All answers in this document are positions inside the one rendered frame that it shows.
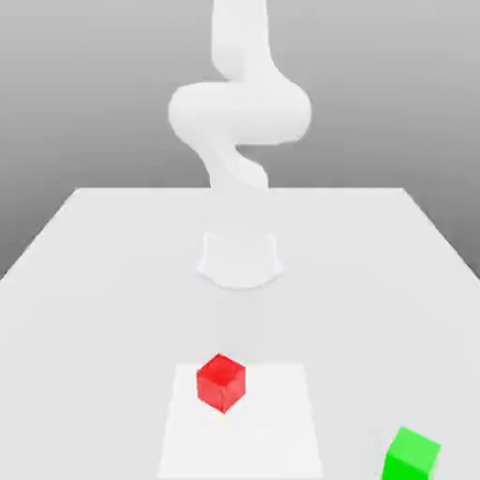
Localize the small red cube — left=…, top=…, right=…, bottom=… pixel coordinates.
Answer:
left=195, top=352, right=248, bottom=415

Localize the small green cube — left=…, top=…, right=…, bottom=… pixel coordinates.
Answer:
left=381, top=426, right=443, bottom=480

